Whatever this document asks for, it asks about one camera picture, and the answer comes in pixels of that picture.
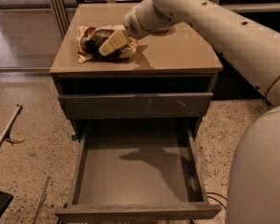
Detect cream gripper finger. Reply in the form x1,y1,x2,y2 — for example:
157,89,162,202
99,29,131,57

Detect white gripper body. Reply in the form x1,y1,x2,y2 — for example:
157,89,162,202
123,0,178,39

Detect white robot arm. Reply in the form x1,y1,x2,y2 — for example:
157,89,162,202
99,0,280,224

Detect grey drawer cabinet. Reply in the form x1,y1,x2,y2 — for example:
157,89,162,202
50,4,222,136

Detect closed grey top drawer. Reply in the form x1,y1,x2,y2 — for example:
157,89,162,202
58,92,213,119

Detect open grey middle drawer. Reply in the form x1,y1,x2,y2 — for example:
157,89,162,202
55,119,221,224

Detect white paper bowl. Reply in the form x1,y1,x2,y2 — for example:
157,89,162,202
153,27,169,34

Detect blue tape piece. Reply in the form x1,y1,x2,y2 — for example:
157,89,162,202
71,134,77,141

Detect metal bar with hook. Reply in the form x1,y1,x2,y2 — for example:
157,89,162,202
0,104,24,147

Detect black floor cable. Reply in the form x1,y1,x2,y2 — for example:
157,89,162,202
206,191,228,210

